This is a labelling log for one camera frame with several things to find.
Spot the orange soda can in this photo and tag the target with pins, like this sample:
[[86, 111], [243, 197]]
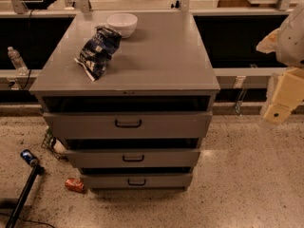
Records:
[[75, 185]]

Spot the blue soda can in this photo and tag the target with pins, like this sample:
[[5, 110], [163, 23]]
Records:
[[29, 158]]

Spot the metal rail bracket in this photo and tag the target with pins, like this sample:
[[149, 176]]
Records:
[[238, 84]]

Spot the white bowl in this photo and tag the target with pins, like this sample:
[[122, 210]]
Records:
[[124, 23]]

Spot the blue crumpled chip bag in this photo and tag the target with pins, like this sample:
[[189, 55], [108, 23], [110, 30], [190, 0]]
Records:
[[97, 52]]

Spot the grey bottom drawer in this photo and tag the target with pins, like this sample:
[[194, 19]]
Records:
[[133, 181]]

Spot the grey top drawer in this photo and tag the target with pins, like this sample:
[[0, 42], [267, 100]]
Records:
[[70, 126]]

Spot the black tripod pole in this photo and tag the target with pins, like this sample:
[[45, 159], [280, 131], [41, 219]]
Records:
[[36, 170]]

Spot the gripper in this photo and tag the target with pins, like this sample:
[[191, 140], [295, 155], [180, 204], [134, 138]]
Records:
[[292, 45]]

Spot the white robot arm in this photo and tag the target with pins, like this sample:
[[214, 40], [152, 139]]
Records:
[[287, 42]]

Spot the wire basket with white item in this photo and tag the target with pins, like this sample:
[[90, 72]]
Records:
[[53, 146]]

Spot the grey drawer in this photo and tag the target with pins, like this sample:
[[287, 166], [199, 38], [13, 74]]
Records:
[[133, 181], [132, 158], [70, 126]]

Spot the clear plastic water bottle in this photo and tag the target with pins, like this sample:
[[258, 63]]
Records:
[[18, 62]]

